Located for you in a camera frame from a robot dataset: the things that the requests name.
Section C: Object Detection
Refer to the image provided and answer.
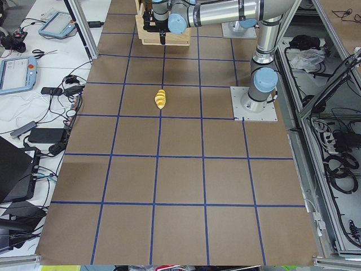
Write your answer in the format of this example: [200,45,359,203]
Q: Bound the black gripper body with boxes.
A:
[142,10,169,31]

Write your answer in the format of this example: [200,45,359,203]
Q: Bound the wooden drawer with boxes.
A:
[135,1,169,45]

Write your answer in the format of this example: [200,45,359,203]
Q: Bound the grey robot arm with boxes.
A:
[143,0,300,113]

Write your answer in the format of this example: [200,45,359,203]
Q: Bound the light wooden drawer cabinet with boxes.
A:
[135,1,191,46]

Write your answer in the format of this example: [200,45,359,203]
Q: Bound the yellow toy bread roll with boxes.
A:
[155,89,166,110]

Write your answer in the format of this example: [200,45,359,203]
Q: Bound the teach pendant far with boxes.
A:
[38,11,76,39]

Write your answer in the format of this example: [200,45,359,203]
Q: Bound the teach pendant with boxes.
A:
[1,56,37,95]
[38,11,76,39]

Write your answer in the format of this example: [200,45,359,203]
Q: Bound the scissors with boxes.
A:
[32,49,58,59]

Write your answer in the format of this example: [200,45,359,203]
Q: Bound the teach pendant near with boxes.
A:
[1,56,37,95]

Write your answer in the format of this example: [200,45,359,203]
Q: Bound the black power adapter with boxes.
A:
[28,128,64,143]

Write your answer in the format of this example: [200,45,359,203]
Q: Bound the crumpled white cloth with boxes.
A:
[290,49,325,72]

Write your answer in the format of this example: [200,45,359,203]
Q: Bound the black laptop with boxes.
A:
[1,138,40,203]

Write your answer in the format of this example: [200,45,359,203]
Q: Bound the aluminium frame post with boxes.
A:
[64,0,99,62]

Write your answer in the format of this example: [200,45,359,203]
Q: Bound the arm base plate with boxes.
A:
[230,86,278,122]
[222,19,257,40]

